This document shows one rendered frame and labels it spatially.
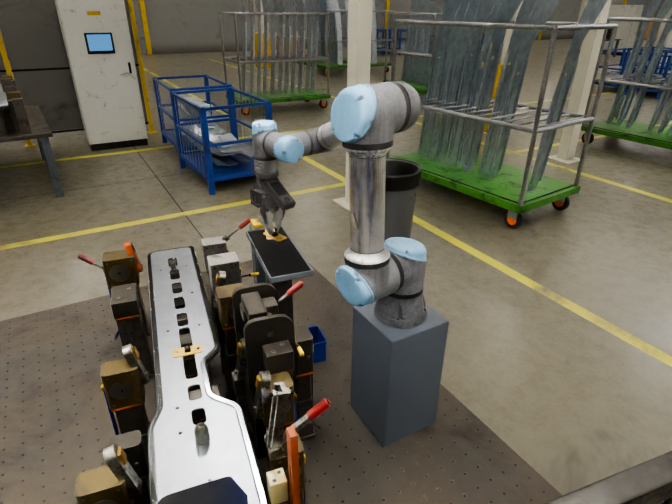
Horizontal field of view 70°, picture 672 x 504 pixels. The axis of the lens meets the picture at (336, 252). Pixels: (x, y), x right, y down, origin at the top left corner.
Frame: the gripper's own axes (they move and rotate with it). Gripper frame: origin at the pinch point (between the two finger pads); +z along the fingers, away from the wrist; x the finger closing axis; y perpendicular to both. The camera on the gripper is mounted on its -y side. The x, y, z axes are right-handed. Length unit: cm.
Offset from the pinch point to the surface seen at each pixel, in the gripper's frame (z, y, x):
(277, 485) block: 17, -63, 52
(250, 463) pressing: 23, -51, 50
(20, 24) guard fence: -41, 698, -132
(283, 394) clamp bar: 2, -57, 45
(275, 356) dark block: 12, -38, 32
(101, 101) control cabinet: 54, 600, -180
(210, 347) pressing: 23.2, -9.8, 34.0
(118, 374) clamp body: 19, -7, 59
